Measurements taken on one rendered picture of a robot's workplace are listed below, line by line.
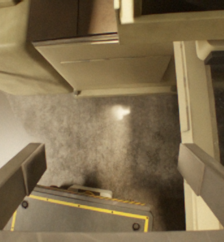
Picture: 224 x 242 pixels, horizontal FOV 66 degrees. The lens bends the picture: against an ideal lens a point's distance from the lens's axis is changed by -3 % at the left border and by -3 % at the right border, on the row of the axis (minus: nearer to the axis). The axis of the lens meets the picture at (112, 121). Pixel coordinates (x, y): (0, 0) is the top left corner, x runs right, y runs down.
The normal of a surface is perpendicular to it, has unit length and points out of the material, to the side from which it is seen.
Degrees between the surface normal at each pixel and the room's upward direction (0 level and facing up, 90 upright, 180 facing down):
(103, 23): 0
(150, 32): 90
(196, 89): 0
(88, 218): 0
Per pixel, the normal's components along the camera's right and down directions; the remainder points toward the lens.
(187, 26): 0.01, 0.99
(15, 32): -0.11, -0.16
